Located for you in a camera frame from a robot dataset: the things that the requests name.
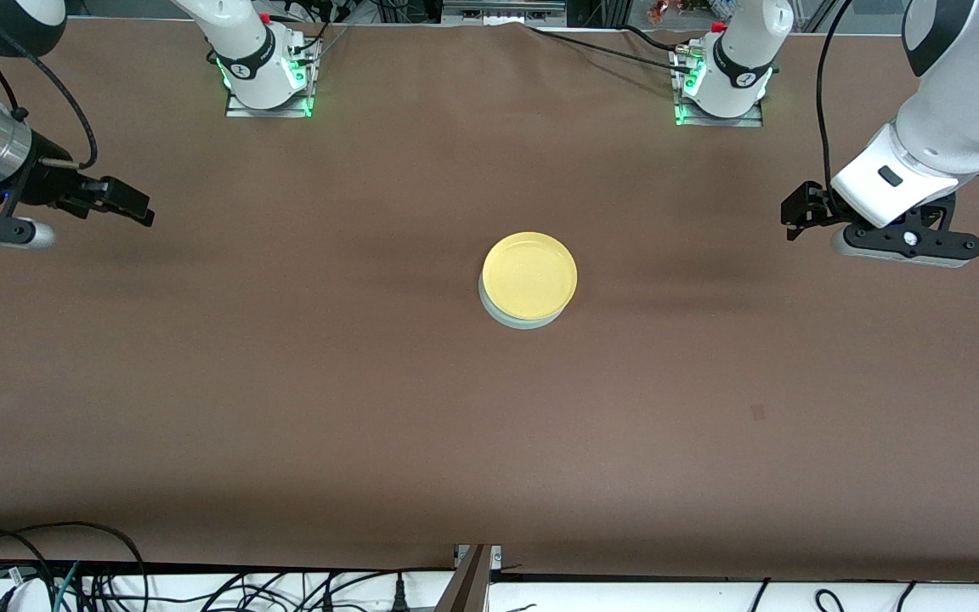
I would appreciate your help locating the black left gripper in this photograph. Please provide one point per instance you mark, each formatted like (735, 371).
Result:
(811, 206)

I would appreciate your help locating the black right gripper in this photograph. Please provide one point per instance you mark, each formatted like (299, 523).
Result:
(49, 185)

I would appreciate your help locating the yellow round plate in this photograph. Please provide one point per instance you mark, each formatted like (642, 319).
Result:
(530, 276)

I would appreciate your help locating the light green round plate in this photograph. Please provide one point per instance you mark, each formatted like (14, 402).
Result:
(523, 324)

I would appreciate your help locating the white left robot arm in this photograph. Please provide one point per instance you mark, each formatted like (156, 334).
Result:
(948, 119)

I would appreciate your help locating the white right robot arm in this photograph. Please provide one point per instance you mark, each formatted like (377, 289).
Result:
(243, 42)

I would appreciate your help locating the orange red background object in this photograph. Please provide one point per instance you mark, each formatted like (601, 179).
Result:
(664, 10)

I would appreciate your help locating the grey background device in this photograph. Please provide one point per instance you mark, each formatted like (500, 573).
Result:
(498, 10)

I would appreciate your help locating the black power plug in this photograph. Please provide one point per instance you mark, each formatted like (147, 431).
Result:
(400, 597)

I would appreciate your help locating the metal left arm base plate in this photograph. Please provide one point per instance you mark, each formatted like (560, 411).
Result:
(736, 121)

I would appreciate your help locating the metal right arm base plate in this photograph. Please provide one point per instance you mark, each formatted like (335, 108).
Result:
(268, 112)

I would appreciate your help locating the aluminium frame profile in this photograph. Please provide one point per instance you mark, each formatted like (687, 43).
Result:
(472, 586)

